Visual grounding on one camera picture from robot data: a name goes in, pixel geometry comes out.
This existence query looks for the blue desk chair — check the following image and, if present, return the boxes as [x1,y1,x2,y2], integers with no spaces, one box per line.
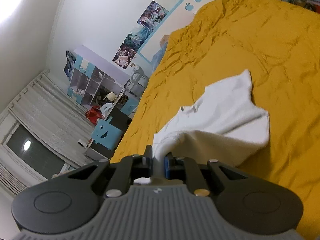
[91,116,123,151]

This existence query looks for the white blue headboard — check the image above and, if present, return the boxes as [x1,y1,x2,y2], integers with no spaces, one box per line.
[137,0,214,63]

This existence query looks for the mustard yellow bedspread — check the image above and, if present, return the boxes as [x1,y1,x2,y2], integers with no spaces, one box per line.
[112,0,319,239]

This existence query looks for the red bag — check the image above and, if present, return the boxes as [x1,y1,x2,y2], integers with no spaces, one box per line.
[85,106,103,125]

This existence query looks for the white t-shirt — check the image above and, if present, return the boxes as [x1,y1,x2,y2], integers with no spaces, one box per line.
[134,69,270,185]

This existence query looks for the blue pillow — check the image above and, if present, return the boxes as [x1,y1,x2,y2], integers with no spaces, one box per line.
[151,35,169,72]

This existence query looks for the dark window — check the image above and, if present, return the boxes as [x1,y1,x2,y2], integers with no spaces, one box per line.
[5,125,68,179]

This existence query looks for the grey white curtain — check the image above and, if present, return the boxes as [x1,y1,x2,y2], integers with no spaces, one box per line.
[1,70,93,196]

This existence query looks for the anime wall posters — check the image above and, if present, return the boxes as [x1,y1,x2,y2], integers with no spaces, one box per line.
[112,1,169,69]

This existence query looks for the purple blue shelf unit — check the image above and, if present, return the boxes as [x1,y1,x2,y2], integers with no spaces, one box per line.
[67,45,142,118]

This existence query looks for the grey metal chair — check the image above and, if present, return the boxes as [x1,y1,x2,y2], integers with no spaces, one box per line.
[124,65,149,98]

